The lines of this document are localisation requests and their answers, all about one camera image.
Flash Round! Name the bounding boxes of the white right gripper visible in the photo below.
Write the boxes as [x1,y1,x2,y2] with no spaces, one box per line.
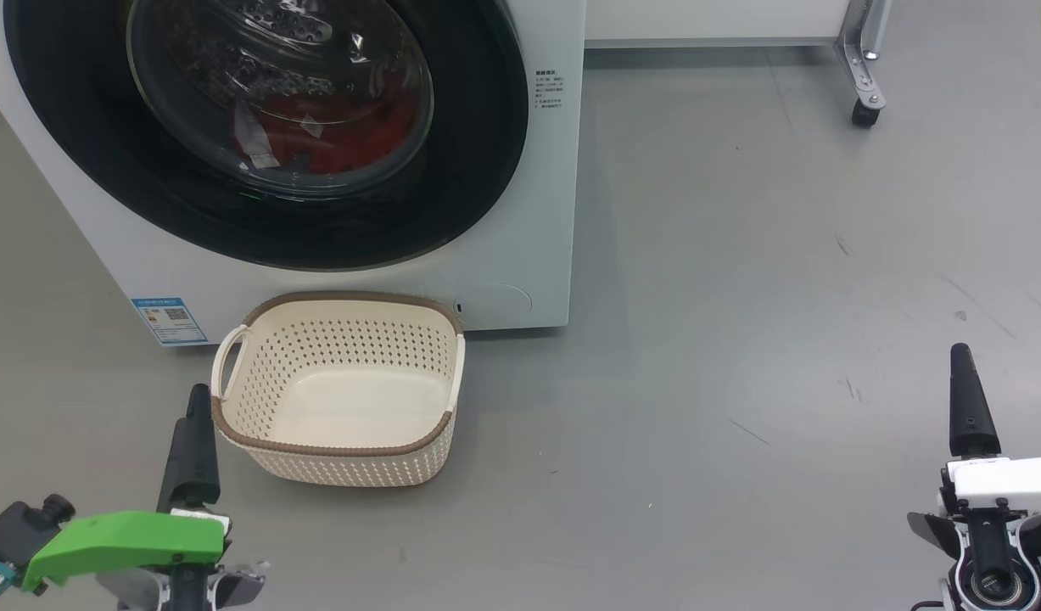
[908,343,1041,611]

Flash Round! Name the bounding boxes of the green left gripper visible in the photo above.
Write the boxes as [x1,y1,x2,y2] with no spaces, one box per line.
[20,384,271,611]

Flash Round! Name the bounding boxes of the red clothes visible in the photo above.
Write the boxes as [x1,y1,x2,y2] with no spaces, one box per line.
[236,92,416,176]

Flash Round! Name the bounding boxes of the washing machine door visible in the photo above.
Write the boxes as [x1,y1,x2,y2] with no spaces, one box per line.
[3,0,530,273]

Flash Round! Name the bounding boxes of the cream perforated basket brown rim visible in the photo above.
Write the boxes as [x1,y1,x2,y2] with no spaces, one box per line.
[210,291,467,489]

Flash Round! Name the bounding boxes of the white front-load washing machine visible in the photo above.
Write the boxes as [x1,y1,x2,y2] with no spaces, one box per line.
[0,0,587,348]

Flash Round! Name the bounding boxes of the blue energy label sticker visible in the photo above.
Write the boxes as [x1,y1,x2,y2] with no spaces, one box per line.
[132,296,210,348]

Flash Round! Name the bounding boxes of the white partition panel on casters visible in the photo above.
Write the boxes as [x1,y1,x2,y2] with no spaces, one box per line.
[585,0,896,129]

